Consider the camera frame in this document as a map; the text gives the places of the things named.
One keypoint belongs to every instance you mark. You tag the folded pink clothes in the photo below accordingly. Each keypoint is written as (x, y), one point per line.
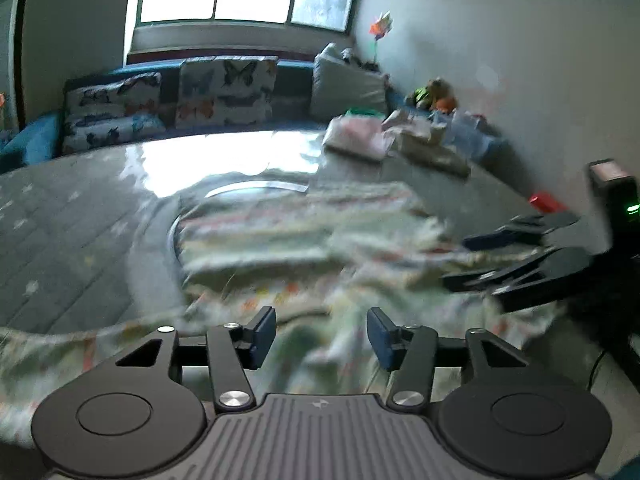
(357, 137)

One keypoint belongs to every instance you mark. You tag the orange paper flower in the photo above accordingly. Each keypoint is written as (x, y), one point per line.
(381, 27)

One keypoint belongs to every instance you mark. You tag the grey pillow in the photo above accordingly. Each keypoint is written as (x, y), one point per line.
(345, 90)

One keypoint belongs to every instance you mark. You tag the clear plastic bag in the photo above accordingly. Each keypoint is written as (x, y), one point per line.
(470, 132)

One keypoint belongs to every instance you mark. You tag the plush toy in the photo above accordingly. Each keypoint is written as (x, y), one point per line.
(432, 94)

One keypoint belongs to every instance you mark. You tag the floral printed garment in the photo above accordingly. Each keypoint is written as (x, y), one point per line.
(280, 240)

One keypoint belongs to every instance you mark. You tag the round table inset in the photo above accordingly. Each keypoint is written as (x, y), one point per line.
(235, 189)

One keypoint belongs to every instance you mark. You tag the butterfly print cushion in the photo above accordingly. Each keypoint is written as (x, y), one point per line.
(112, 110)
(225, 92)

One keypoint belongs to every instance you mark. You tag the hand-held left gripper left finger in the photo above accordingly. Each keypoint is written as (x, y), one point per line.
(263, 335)

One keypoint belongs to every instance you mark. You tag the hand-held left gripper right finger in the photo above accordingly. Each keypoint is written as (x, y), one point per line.
(378, 335)

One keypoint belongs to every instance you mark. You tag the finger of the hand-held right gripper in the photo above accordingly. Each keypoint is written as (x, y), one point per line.
(505, 236)
(520, 275)

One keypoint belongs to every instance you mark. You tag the blue sofa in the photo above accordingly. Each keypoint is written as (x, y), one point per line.
(295, 90)

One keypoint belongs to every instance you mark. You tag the small red object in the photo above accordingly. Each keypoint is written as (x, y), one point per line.
(547, 202)

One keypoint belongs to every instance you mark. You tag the folded beige clothes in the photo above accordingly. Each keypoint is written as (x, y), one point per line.
(430, 147)

